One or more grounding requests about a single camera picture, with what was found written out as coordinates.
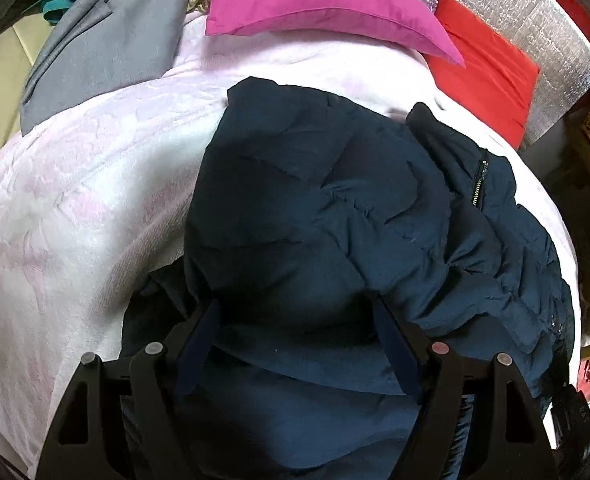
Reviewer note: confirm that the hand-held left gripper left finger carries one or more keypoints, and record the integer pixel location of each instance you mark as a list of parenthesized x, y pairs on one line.
[(200, 345)]

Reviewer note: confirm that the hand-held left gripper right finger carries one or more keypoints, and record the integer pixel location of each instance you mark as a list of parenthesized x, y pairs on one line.
[(396, 345)]

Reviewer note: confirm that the navy puffer jacket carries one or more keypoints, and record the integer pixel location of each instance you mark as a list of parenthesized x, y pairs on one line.
[(300, 210)]

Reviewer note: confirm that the pale pink textured blanket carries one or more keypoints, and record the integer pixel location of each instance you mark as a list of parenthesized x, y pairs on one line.
[(100, 185)]

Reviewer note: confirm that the red pillow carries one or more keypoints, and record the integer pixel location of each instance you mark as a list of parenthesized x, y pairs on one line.
[(485, 75)]

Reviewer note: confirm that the grey garment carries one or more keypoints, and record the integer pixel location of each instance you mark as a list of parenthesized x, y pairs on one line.
[(110, 45)]

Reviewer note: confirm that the cream leather sofa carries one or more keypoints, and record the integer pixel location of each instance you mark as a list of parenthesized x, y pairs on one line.
[(5, 70)]

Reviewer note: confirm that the silver foil insulation mat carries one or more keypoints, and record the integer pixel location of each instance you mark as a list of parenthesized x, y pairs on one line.
[(525, 15)]

